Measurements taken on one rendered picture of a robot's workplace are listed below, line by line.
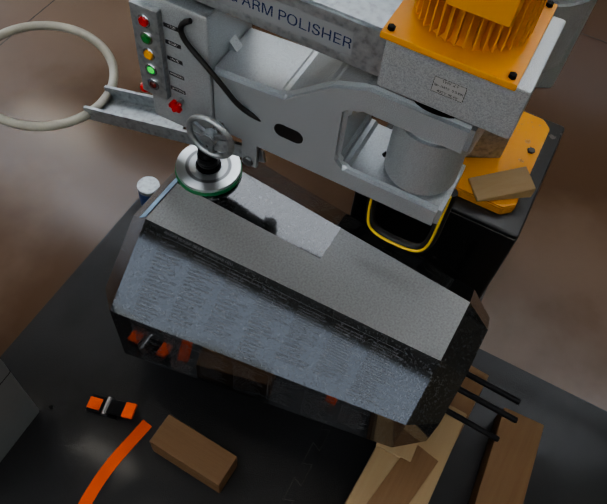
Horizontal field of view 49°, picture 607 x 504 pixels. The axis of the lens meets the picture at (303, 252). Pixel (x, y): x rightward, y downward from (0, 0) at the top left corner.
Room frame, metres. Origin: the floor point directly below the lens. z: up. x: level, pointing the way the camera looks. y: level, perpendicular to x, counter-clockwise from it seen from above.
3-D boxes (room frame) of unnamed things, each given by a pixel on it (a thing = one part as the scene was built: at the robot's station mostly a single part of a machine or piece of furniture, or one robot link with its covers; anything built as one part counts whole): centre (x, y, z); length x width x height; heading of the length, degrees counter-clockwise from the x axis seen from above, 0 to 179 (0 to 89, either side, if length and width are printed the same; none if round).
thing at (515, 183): (1.52, -0.64, 0.80); 0.20 x 0.10 x 0.05; 106
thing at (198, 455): (0.67, 0.29, 0.07); 0.30 x 0.12 x 0.12; 66
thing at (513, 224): (1.74, -0.55, 0.37); 0.66 x 0.66 x 0.74; 69
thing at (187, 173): (1.39, 0.35, 0.84); 0.21 x 0.21 x 0.01
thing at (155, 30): (1.31, 0.45, 1.37); 0.08 x 0.03 x 0.28; 69
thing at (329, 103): (1.23, -0.02, 1.30); 0.74 x 0.23 x 0.49; 69
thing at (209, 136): (1.23, 0.28, 1.20); 0.15 x 0.10 x 0.15; 69
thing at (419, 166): (1.15, -0.27, 1.34); 0.19 x 0.19 x 0.20
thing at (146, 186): (1.80, 0.73, 0.08); 0.10 x 0.10 x 0.13
